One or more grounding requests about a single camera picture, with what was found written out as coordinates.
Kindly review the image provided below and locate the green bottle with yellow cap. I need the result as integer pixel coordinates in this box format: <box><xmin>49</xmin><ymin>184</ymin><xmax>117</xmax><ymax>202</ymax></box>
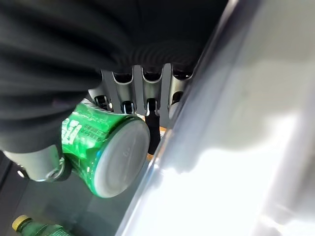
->
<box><xmin>12</xmin><ymin>214</ymin><xmax>72</xmax><ymax>236</ymax></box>

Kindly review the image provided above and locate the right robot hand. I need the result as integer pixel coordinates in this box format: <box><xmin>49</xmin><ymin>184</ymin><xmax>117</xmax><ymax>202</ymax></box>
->
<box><xmin>0</xmin><ymin>0</ymin><xmax>229</xmax><ymax>183</ymax></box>

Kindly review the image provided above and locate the green soda can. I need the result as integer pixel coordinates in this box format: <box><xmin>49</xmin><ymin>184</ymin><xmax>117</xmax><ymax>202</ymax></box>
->
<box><xmin>60</xmin><ymin>98</ymin><xmax>151</xmax><ymax>199</ymax></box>

